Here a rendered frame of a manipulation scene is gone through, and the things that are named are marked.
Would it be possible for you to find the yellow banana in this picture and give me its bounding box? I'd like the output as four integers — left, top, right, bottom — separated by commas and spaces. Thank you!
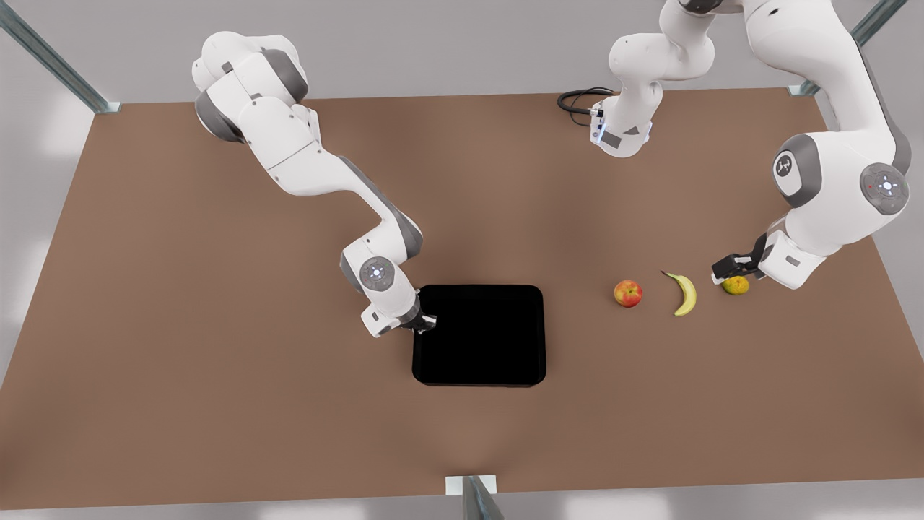
661, 271, 698, 317

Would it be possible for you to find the black cable loop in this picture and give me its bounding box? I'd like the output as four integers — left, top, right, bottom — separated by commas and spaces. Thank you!
557, 87, 616, 128

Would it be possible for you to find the black square tray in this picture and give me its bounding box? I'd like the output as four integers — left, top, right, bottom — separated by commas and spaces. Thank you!
411, 284, 547, 388

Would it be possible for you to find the silver frame post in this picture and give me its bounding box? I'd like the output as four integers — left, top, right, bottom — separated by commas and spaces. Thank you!
0, 0, 122, 116
788, 0, 910, 98
445, 474, 506, 520

